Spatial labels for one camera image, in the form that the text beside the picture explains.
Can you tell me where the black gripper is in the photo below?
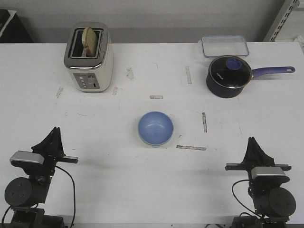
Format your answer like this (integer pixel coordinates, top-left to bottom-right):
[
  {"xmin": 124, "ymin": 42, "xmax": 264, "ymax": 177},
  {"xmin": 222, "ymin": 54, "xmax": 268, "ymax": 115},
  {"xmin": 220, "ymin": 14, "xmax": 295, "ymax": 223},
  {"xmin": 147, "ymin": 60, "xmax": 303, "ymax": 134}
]
[
  {"xmin": 29, "ymin": 127, "xmax": 78, "ymax": 183},
  {"xmin": 225, "ymin": 137, "xmax": 291, "ymax": 181}
]

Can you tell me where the glass pot lid blue knob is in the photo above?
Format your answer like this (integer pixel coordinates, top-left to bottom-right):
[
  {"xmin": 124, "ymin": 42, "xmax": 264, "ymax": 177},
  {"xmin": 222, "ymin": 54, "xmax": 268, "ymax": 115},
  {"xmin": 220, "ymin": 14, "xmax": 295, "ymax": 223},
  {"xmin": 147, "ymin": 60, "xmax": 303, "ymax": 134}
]
[{"xmin": 209, "ymin": 55, "xmax": 252, "ymax": 88}]

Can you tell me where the clear plastic food container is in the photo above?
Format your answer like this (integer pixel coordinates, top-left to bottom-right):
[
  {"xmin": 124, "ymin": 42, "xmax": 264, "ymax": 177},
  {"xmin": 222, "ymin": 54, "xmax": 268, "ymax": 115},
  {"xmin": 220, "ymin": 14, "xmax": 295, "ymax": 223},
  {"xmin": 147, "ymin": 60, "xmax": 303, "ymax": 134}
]
[{"xmin": 201, "ymin": 35, "xmax": 249, "ymax": 58}]

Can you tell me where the blue bowl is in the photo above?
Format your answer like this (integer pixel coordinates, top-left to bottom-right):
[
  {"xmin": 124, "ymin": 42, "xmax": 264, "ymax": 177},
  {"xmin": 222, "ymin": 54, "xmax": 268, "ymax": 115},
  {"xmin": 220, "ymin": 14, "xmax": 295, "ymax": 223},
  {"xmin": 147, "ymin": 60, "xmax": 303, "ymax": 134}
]
[{"xmin": 137, "ymin": 111, "xmax": 174, "ymax": 137}]

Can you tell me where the toast slice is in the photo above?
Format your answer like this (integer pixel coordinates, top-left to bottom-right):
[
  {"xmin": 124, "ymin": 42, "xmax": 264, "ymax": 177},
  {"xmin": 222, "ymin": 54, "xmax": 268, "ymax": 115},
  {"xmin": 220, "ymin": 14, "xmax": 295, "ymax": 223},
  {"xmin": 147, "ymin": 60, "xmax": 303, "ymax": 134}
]
[{"xmin": 82, "ymin": 27, "xmax": 98, "ymax": 57}]

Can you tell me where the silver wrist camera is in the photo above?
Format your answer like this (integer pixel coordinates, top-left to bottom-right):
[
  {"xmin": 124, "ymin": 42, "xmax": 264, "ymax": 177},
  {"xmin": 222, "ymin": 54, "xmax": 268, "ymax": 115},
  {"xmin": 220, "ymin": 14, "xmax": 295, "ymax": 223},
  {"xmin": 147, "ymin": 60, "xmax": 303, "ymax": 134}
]
[
  {"xmin": 251, "ymin": 167, "xmax": 286, "ymax": 179},
  {"xmin": 9, "ymin": 151, "xmax": 44, "ymax": 167}
]

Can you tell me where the light green bowl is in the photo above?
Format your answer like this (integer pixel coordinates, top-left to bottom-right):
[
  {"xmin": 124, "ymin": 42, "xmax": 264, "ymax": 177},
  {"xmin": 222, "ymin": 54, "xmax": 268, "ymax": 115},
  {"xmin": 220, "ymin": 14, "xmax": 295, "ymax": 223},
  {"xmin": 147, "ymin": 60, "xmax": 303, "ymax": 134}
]
[{"xmin": 140, "ymin": 135, "xmax": 171, "ymax": 146}]

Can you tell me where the dark blue saucepan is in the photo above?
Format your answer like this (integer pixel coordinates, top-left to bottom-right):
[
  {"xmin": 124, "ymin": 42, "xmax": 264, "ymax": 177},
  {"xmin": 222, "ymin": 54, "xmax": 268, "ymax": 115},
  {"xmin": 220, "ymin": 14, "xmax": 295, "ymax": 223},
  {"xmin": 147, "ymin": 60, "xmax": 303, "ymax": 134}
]
[{"xmin": 206, "ymin": 66, "xmax": 295, "ymax": 98}]

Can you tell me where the cream and chrome toaster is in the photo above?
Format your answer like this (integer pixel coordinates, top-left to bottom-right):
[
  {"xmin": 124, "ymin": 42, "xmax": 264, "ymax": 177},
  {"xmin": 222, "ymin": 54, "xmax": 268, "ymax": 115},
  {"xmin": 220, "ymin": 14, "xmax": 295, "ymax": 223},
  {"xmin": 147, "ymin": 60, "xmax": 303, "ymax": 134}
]
[{"xmin": 64, "ymin": 22, "xmax": 114, "ymax": 93}]

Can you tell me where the white slotted shelf rack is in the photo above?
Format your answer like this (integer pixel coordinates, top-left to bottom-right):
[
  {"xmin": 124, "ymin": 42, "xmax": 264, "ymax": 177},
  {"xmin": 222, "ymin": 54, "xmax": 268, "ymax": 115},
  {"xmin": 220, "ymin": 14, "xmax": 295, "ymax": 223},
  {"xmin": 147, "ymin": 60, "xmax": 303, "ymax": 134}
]
[{"xmin": 263, "ymin": 0, "xmax": 304, "ymax": 42}]

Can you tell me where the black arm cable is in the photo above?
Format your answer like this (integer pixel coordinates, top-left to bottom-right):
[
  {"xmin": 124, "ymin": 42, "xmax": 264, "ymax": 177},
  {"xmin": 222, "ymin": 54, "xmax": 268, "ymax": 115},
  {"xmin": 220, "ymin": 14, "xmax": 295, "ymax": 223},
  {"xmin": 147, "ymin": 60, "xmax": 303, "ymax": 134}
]
[
  {"xmin": 231, "ymin": 179, "xmax": 264, "ymax": 218},
  {"xmin": 0, "ymin": 166, "xmax": 76, "ymax": 228}
]

